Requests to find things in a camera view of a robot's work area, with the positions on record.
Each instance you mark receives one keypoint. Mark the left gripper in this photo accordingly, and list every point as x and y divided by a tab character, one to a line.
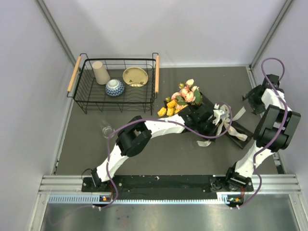
213	129

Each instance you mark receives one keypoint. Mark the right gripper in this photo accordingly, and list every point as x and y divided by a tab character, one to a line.
257	109

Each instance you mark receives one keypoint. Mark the black wrapping paper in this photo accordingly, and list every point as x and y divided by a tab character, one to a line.
209	139

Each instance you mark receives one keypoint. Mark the white printed ribbon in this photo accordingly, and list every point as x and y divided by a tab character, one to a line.
230	129

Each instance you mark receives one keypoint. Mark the pink and yellow flower bouquet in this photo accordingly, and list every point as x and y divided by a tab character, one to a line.
188	94

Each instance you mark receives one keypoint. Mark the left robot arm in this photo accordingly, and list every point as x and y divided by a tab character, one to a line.
131	139

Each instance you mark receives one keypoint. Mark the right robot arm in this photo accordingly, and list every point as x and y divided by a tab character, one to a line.
274	132

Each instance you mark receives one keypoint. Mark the clear glass vase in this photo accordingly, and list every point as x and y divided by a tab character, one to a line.
106	129

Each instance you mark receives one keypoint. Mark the cream floral plate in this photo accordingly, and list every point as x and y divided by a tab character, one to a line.
135	77

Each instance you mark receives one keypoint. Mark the blue white patterned bowl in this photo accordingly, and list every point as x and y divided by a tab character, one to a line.
114	88

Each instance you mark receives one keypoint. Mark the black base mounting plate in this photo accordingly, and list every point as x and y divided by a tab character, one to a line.
173	186

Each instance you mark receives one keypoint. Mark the beige paper cup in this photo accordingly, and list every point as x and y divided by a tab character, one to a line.
101	74

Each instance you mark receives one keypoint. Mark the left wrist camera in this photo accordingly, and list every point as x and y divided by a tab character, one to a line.
219	113

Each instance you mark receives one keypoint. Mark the black wire dish rack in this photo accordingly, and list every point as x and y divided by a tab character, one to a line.
89	95

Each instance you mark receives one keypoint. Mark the grey slotted cable duct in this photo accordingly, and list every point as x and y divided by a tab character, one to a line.
104	199

